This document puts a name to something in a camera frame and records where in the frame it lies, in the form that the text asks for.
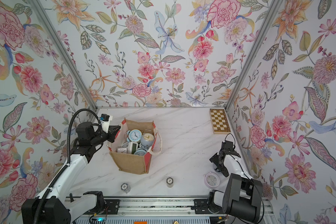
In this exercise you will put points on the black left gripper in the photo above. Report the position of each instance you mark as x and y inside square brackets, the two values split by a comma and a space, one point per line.
[112, 134]

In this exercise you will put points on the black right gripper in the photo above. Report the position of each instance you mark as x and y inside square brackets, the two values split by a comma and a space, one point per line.
[215, 157]

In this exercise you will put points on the pink round alarm clock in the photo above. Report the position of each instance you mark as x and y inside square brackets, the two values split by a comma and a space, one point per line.
[211, 180]

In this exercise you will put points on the small white square clock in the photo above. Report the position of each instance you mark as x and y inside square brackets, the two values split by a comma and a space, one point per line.
[122, 150]

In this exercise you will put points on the white digital clock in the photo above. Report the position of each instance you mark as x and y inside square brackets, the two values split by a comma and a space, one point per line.
[132, 147]

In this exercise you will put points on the light blue twin bell clock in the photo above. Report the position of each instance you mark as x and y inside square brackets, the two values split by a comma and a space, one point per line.
[134, 135]

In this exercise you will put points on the mint round alarm clock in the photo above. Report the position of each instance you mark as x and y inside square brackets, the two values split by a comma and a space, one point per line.
[140, 152]

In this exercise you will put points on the grey round alarm clock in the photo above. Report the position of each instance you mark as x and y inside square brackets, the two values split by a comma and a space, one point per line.
[147, 139]

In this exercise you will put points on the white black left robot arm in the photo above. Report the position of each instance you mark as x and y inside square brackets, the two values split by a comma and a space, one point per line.
[50, 207]

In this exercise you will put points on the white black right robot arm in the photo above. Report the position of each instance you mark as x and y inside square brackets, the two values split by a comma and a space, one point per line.
[243, 195]

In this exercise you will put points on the small silver cylinder clock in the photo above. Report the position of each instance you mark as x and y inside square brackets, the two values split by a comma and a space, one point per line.
[125, 188]

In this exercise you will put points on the wooden chess board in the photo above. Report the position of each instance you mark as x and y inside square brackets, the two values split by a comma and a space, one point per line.
[219, 121]

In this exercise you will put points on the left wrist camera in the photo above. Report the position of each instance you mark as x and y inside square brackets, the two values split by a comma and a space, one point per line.
[105, 120]

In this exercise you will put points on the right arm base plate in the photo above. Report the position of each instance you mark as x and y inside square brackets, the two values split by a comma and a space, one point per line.
[202, 206]

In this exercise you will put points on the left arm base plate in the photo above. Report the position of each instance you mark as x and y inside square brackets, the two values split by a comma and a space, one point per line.
[108, 207]

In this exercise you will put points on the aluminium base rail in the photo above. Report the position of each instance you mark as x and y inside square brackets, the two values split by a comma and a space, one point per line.
[157, 206]

